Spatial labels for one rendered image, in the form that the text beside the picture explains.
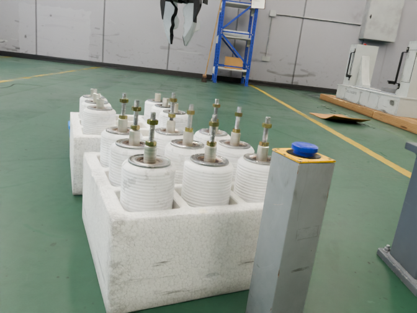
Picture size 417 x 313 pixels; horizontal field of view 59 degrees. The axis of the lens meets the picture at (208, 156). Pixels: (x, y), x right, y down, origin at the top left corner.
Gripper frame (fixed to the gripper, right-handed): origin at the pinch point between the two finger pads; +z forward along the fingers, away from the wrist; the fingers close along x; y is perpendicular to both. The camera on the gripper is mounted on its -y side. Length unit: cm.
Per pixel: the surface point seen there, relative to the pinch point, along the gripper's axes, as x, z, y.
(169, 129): -0.2, 21.2, -0.4
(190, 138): -9.6, 20.5, -8.0
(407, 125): -82, 43, 288
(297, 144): -34.2, 14.2, -22.3
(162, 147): -0.7, 25.0, -4.0
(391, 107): -69, 32, 334
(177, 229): -17.6, 31.9, -26.5
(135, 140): -1.6, 21.0, -16.8
